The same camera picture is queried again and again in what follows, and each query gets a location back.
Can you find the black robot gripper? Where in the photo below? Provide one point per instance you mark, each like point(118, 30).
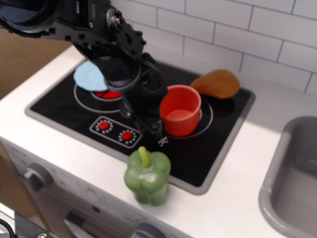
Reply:
point(141, 104)

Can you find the red plastic toy cup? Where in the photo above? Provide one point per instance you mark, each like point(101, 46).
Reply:
point(180, 110)

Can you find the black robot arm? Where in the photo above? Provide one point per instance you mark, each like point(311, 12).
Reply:
point(100, 33)

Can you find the light blue toy plate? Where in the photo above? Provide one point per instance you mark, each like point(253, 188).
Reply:
point(88, 77)

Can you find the green toy bell pepper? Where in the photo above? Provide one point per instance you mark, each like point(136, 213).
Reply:
point(147, 176)

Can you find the black toy stove top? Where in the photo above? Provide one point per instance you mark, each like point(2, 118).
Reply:
point(99, 119)

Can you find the brown toy chicken drumstick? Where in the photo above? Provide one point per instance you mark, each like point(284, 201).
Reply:
point(220, 83)

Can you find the grey oven temperature knob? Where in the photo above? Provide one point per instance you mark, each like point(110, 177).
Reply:
point(145, 230)

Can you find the grey timer knob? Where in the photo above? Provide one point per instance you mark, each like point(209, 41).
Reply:
point(37, 176)

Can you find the grey toy sink basin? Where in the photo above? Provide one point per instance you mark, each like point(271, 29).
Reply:
point(288, 195)

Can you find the grey oven door handle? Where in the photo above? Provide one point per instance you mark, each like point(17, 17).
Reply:
point(78, 226)

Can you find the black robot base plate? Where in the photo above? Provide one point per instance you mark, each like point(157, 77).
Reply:
point(17, 226)

